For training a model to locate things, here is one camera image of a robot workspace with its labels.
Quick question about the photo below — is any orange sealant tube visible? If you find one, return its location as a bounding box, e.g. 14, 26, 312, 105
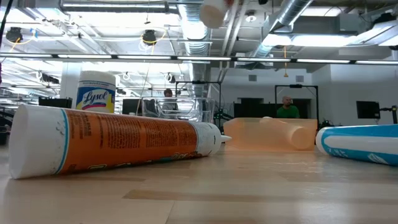
259, 116, 316, 151
199, 0, 234, 29
8, 104, 233, 180

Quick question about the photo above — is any long ceiling light strip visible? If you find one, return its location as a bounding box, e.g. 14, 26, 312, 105
0, 52, 398, 65

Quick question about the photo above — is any Lysol wipes canister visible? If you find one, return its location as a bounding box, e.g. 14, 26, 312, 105
75, 70, 117, 114

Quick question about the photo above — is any black ceiling cable reel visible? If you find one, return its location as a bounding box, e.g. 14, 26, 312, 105
5, 26, 24, 44
142, 29, 158, 46

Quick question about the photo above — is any yellow hanging cord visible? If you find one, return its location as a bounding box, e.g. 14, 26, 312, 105
282, 45, 289, 78

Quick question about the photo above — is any person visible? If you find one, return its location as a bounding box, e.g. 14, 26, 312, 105
275, 95, 301, 119
161, 88, 180, 111

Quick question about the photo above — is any black monitor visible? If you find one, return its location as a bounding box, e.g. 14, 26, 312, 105
356, 100, 381, 120

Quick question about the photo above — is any black metal rig frame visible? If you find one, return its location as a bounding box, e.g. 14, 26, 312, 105
274, 83, 320, 125
174, 80, 223, 128

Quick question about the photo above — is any blue silicone tube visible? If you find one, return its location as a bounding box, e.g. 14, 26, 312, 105
315, 124, 398, 167

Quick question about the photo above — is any black partition panel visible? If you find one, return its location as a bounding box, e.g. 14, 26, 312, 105
233, 98, 278, 119
38, 96, 73, 110

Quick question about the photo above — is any clear plastic bin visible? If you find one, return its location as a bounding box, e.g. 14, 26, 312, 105
141, 96, 216, 124

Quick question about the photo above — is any silver ribbed air duct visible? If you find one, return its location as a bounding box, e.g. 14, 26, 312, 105
176, 0, 213, 94

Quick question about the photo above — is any orange translucent plastic bin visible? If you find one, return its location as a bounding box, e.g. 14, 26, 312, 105
223, 116, 318, 152

